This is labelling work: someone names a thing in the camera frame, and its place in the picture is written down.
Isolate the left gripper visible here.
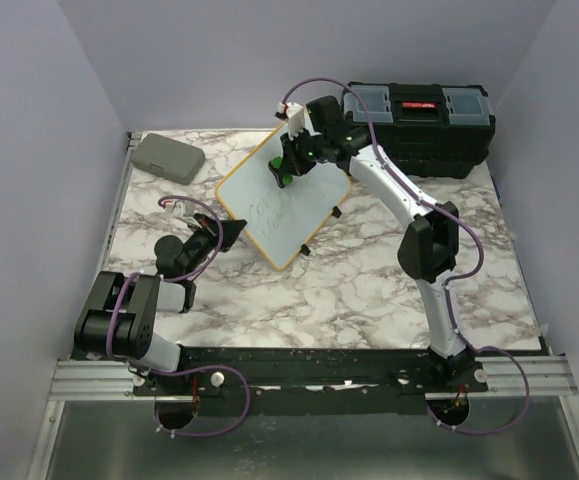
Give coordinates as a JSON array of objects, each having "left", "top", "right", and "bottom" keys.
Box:
[{"left": 183, "top": 214, "right": 247, "bottom": 278}]

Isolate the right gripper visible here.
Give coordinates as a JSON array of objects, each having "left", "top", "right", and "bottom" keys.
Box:
[{"left": 278, "top": 127, "right": 326, "bottom": 179}]

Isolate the green whiteboard eraser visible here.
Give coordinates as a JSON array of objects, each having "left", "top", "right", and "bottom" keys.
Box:
[{"left": 268, "top": 156, "right": 293, "bottom": 182}]

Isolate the yellow framed whiteboard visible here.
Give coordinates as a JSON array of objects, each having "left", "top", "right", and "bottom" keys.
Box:
[{"left": 214, "top": 124, "right": 351, "bottom": 270}]

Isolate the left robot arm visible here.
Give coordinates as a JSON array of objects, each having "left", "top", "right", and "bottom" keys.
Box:
[{"left": 74, "top": 213, "right": 247, "bottom": 395}]

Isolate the grey plastic case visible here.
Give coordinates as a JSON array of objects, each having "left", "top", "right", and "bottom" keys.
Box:
[{"left": 130, "top": 133, "right": 206, "bottom": 185}]

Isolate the black plastic toolbox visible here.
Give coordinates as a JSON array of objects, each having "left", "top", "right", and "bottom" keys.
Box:
[{"left": 341, "top": 82, "right": 496, "bottom": 179}]

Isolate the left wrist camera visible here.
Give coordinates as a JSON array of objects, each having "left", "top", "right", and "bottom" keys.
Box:
[{"left": 159, "top": 199, "right": 200, "bottom": 229}]

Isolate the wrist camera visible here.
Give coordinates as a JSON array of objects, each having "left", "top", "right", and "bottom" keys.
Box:
[
  {"left": 275, "top": 101, "right": 306, "bottom": 140},
  {"left": 159, "top": 199, "right": 200, "bottom": 229}
]

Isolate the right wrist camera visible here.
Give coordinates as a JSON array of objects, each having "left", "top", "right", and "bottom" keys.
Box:
[{"left": 275, "top": 101, "right": 306, "bottom": 140}]

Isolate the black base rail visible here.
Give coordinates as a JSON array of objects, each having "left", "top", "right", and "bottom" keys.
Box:
[{"left": 71, "top": 344, "right": 490, "bottom": 416}]

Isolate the aluminium frame rail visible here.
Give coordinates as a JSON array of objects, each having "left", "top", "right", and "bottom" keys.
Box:
[{"left": 23, "top": 131, "right": 578, "bottom": 480}]

